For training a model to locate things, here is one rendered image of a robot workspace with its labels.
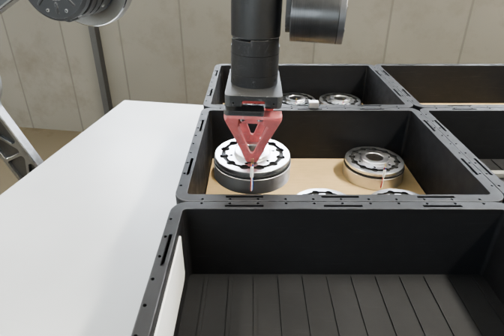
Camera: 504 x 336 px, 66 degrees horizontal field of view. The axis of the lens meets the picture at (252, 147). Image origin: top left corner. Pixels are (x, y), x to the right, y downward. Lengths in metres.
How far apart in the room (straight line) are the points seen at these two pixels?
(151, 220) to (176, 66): 1.81
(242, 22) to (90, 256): 0.52
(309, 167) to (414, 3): 1.74
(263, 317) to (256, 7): 0.34
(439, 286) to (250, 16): 0.39
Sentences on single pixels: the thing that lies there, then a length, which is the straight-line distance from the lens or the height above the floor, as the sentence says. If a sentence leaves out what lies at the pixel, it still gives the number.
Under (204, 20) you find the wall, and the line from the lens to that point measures 2.44.
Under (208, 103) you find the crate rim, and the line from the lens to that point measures 0.75.
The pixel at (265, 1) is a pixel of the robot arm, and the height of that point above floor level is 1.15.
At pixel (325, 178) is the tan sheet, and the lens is 0.71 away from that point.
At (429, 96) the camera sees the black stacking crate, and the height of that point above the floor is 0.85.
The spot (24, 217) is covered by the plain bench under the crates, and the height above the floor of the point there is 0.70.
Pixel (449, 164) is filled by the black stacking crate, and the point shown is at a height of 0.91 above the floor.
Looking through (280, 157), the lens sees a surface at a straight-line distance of 0.52.
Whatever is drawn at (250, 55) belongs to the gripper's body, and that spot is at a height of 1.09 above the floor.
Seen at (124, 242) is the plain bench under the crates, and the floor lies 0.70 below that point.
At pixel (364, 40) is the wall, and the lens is 2.37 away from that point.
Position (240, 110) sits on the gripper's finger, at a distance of 0.45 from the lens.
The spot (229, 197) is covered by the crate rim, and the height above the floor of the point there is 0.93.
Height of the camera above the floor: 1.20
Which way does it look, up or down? 27 degrees down
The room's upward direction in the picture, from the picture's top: straight up
